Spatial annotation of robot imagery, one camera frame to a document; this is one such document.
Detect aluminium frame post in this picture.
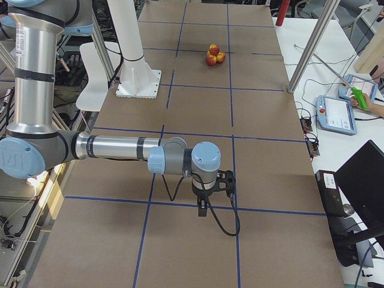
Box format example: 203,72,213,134
287,0,340,94

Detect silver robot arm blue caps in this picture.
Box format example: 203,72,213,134
1,1,223,216

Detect blue tape line lengthwise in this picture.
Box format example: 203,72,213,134
226,4,241,287

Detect blue tape line crosswise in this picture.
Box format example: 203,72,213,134
94,127,305,143

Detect blue teach pendant far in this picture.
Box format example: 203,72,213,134
338,74,378,101

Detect red yellow apple right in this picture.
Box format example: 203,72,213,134
205,55,217,67

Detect red yellow apple top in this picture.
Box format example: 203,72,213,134
208,44,220,56

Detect black computer monitor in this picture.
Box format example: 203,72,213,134
335,140,383,227

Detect red cylinder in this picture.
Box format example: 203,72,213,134
275,0,290,26

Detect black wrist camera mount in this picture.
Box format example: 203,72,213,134
215,170,236,200

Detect silver reacher grabber green handle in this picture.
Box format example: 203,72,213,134
313,53,363,96

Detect black desktop box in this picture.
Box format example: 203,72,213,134
315,170,374,268

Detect person hand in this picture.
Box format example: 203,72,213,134
350,93,373,111

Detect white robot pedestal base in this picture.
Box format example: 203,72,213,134
107,0,161,98

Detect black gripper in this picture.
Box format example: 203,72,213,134
192,181,217,217

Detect brown cardboard table cover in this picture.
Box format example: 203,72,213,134
26,2,346,288

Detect blue teach pendant near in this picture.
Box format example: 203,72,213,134
316,95,357,135

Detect person in black shirt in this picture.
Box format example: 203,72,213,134
368,68,384,118

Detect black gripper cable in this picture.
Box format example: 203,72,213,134
161,172,241,237

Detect blue teach pendant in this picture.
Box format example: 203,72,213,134
338,74,378,101
316,95,357,135

